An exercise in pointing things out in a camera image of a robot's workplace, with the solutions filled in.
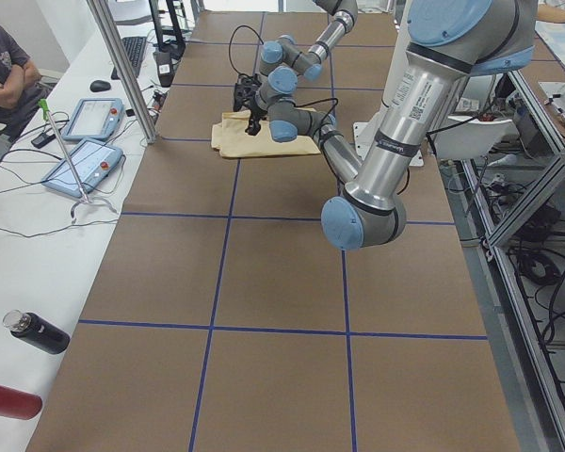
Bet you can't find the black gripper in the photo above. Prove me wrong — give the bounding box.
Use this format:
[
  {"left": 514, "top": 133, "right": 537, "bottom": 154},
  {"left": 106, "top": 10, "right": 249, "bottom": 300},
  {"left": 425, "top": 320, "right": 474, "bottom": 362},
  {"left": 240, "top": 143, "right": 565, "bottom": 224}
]
[{"left": 245, "top": 91, "right": 270, "bottom": 136}]

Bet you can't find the beige long-sleeve printed shirt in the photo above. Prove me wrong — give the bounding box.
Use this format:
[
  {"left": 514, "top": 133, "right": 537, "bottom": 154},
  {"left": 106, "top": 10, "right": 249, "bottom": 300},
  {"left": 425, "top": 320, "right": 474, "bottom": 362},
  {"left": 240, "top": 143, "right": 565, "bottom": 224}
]
[{"left": 211, "top": 110, "right": 321, "bottom": 158}]

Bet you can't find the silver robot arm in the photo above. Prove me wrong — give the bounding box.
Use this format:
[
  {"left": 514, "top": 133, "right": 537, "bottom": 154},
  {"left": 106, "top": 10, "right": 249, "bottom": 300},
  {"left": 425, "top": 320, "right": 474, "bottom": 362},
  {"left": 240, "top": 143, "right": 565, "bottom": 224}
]
[
  {"left": 247, "top": 1, "right": 538, "bottom": 250},
  {"left": 257, "top": 0, "right": 359, "bottom": 81}
]

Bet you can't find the black box with label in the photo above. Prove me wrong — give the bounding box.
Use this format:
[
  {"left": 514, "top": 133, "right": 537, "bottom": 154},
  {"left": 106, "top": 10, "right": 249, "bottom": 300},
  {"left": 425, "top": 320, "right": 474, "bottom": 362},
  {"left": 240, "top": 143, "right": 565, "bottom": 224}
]
[{"left": 153, "top": 51, "right": 174, "bottom": 88}]

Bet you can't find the black keyboard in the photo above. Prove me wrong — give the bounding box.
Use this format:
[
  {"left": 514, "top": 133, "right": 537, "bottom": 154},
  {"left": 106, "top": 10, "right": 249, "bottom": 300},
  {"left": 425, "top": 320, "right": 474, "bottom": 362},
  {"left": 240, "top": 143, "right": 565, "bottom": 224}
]
[{"left": 121, "top": 36, "right": 147, "bottom": 77}]

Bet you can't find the far blue teach pendant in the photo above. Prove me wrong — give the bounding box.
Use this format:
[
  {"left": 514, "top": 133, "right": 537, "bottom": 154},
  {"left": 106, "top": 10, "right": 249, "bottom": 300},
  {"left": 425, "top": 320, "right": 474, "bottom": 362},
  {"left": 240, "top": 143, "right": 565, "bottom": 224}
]
[{"left": 61, "top": 98, "right": 125, "bottom": 141}]

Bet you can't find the blue teach pendant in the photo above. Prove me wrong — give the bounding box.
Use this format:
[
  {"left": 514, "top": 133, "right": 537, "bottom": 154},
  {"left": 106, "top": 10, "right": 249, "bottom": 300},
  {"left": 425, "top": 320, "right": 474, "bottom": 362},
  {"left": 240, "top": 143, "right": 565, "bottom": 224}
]
[
  {"left": 61, "top": 98, "right": 125, "bottom": 141},
  {"left": 41, "top": 138, "right": 123, "bottom": 199}
]

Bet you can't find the black computer mouse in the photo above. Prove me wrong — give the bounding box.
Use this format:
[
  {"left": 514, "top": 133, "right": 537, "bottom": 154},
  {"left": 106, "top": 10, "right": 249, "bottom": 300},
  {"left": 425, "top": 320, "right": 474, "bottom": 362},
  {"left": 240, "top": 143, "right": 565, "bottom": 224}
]
[{"left": 89, "top": 80, "right": 111, "bottom": 93}]

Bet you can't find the near blue teach pendant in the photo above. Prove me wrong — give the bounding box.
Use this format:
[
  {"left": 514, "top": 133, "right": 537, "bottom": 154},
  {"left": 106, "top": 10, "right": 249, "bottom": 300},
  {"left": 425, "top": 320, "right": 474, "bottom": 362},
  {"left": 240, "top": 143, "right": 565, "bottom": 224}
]
[{"left": 41, "top": 138, "right": 123, "bottom": 199}]

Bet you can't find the metal stand with green tip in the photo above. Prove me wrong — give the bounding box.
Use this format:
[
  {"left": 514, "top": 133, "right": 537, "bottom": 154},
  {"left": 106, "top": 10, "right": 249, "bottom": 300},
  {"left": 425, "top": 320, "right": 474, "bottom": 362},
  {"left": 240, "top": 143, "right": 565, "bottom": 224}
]
[{"left": 38, "top": 99, "right": 118, "bottom": 225}]

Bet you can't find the seated person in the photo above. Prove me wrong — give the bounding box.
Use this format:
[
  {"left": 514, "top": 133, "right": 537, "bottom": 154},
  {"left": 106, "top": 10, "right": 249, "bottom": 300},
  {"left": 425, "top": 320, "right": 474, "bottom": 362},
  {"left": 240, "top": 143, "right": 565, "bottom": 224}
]
[{"left": 0, "top": 25, "right": 51, "bottom": 142}]

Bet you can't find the black bottle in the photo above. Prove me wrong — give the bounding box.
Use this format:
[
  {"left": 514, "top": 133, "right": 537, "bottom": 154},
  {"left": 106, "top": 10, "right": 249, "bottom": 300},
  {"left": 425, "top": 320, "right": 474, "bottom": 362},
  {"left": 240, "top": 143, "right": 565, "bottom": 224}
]
[{"left": 3, "top": 310, "right": 70, "bottom": 355}]

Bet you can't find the red bottle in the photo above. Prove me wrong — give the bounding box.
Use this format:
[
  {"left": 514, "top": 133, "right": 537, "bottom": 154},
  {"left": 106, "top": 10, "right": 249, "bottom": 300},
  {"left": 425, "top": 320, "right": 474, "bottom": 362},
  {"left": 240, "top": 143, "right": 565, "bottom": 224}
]
[{"left": 0, "top": 385, "right": 43, "bottom": 420}]

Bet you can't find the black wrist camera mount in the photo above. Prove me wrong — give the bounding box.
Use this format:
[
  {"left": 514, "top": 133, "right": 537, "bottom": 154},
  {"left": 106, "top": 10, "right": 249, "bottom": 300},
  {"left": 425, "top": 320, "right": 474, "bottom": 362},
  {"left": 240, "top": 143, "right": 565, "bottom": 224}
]
[{"left": 233, "top": 73, "right": 262, "bottom": 112}]

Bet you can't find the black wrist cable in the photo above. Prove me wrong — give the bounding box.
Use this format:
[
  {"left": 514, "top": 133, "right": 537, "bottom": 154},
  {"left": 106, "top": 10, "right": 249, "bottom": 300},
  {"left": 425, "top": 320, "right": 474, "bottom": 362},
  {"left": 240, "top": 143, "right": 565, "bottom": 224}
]
[
  {"left": 293, "top": 96, "right": 411, "bottom": 199},
  {"left": 227, "top": 24, "right": 265, "bottom": 81}
]

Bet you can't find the white camera post with base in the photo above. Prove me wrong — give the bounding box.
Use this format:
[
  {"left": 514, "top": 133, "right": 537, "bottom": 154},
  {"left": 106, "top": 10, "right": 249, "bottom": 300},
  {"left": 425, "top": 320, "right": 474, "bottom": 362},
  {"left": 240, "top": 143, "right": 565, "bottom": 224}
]
[{"left": 352, "top": 1, "right": 428, "bottom": 174}]

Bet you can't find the aluminium frame post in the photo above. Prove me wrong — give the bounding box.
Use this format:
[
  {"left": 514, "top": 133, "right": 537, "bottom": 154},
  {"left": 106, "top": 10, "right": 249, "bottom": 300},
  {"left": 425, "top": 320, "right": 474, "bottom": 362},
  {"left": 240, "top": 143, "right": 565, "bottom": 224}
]
[{"left": 86, "top": 0, "right": 157, "bottom": 144}]

